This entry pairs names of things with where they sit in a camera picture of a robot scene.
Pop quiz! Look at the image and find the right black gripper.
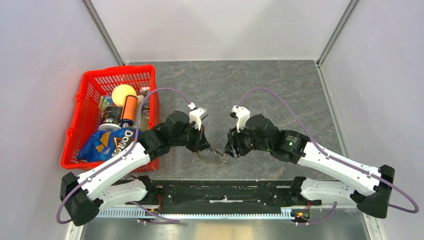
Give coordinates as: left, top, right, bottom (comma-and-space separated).
221, 120, 271, 159

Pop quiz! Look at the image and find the blue Doritos chip bag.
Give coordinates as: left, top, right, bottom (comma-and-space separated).
76, 127, 136, 163

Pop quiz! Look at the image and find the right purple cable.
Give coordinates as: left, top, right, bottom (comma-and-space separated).
235, 87, 420, 214

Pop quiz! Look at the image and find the yellow ball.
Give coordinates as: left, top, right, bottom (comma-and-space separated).
111, 84, 137, 107

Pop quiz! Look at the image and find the colourful small box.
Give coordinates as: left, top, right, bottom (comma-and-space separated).
98, 94, 114, 111

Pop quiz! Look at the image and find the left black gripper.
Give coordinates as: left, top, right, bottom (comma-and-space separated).
170, 121, 211, 153

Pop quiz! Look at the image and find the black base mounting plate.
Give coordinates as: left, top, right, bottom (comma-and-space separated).
137, 175, 322, 215

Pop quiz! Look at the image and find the black can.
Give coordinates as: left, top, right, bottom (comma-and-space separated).
98, 105, 123, 131

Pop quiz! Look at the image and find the red plastic basket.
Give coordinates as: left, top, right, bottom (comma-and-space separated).
60, 64, 157, 171

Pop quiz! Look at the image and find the clear green bottle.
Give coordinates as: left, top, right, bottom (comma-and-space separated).
132, 86, 151, 132

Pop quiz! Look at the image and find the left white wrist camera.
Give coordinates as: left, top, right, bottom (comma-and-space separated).
187, 102, 208, 130

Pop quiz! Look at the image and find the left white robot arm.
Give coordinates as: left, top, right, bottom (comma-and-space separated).
56, 107, 210, 226

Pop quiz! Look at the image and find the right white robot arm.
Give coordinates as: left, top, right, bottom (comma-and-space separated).
224, 114, 395, 219

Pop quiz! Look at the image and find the orange cylinder bottle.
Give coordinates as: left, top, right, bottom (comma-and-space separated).
120, 95, 138, 128

